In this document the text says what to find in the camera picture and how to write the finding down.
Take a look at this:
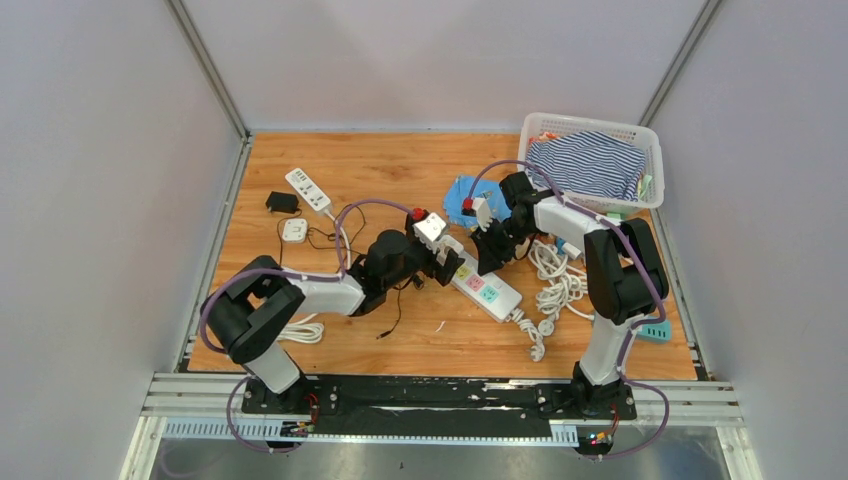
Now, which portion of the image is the white coiled cable bundle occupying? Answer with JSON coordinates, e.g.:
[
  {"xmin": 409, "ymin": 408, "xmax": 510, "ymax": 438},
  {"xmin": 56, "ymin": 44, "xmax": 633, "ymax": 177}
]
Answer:
[{"xmin": 527, "ymin": 238, "xmax": 598, "ymax": 338}]

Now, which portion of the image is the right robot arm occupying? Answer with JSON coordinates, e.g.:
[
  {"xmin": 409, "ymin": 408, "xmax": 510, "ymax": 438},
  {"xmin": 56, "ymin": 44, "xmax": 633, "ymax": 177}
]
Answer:
[{"xmin": 461, "ymin": 172, "xmax": 670, "ymax": 418}]

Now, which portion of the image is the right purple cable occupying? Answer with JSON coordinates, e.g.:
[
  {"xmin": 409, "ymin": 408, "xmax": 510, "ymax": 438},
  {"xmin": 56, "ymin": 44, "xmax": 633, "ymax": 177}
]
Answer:
[{"xmin": 462, "ymin": 159, "xmax": 672, "ymax": 462}]

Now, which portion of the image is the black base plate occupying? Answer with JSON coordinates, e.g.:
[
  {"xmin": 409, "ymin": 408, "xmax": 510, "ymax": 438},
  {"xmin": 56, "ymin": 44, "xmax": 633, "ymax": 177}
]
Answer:
[{"xmin": 239, "ymin": 375, "xmax": 637, "ymax": 454}]

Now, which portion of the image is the white square plug adapter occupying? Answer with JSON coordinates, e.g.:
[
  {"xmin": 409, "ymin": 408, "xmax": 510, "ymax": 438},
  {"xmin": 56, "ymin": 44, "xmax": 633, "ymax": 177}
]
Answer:
[{"xmin": 280, "ymin": 218, "xmax": 309, "ymax": 244}]

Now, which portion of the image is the black thin adapter cable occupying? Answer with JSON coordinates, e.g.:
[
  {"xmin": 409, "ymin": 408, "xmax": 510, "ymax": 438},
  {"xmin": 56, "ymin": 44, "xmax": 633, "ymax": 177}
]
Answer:
[{"xmin": 274, "ymin": 201, "xmax": 425, "ymax": 342}]

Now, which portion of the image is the white plastic basket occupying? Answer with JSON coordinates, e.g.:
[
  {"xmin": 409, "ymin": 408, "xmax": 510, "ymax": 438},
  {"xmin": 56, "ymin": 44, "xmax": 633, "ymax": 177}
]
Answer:
[{"xmin": 518, "ymin": 112, "xmax": 665, "ymax": 216}]

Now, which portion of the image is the black power adapter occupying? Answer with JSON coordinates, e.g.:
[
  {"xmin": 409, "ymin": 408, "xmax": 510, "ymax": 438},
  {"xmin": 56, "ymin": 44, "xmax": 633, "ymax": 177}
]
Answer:
[{"xmin": 265, "ymin": 191, "xmax": 300, "ymax": 214}]

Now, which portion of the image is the white small charger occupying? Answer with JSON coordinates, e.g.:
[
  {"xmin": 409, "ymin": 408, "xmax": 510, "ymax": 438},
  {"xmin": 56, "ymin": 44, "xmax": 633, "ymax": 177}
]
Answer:
[{"xmin": 559, "ymin": 242, "xmax": 582, "ymax": 260}]

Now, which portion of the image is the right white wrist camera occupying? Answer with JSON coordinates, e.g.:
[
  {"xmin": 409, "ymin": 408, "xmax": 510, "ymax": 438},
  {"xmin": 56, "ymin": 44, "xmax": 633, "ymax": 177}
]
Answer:
[{"xmin": 462, "ymin": 197, "xmax": 494, "ymax": 232}]

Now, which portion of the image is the blue striped cloth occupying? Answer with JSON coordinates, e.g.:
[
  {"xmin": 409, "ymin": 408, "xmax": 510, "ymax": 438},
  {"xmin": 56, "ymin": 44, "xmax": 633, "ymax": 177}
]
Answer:
[{"xmin": 525, "ymin": 131, "xmax": 646, "ymax": 202}]

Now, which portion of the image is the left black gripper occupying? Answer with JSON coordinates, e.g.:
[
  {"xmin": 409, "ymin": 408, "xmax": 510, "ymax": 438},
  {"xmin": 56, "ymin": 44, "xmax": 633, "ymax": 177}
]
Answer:
[{"xmin": 383, "ymin": 216, "xmax": 464, "ymax": 291}]

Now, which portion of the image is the white back power strip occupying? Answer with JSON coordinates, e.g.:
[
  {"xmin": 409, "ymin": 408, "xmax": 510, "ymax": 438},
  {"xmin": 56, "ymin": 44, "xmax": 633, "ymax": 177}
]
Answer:
[{"xmin": 451, "ymin": 250, "xmax": 546, "ymax": 362}]

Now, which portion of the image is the teal power strip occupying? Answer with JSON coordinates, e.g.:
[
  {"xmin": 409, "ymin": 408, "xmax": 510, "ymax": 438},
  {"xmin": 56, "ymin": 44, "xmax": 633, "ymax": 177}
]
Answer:
[{"xmin": 637, "ymin": 319, "xmax": 672, "ymax": 344}]

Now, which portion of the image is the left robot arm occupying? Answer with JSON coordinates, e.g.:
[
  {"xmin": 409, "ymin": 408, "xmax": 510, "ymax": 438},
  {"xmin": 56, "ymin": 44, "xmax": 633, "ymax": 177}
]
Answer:
[{"xmin": 200, "ymin": 230, "xmax": 465, "ymax": 413}]

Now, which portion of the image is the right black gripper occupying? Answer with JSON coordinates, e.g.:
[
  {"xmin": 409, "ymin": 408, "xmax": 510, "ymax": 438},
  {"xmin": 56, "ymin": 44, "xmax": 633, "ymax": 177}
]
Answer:
[{"xmin": 472, "ymin": 219, "xmax": 536, "ymax": 278}]

